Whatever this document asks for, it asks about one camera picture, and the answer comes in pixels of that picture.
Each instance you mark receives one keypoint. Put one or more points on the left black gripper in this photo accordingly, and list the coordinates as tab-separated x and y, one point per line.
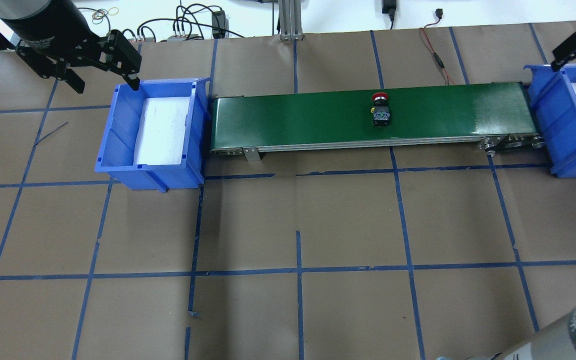
48	29

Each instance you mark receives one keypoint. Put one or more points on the red mushroom push button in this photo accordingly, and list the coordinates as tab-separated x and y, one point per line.
380	110

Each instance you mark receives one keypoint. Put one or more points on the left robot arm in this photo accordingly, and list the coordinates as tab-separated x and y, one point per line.
10	10

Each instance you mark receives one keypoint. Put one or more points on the blue bin right side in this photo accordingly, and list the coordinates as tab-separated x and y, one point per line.
553	99

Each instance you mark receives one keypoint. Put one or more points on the blue bin with foam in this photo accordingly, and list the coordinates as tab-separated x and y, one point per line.
115	155

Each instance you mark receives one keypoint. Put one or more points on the green conveyor belt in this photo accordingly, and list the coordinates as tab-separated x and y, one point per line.
496	116

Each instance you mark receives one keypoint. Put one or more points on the white foam pad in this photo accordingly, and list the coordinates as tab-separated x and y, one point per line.
161	132

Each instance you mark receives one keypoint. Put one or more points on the aluminium frame post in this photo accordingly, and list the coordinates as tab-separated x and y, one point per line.
290	20

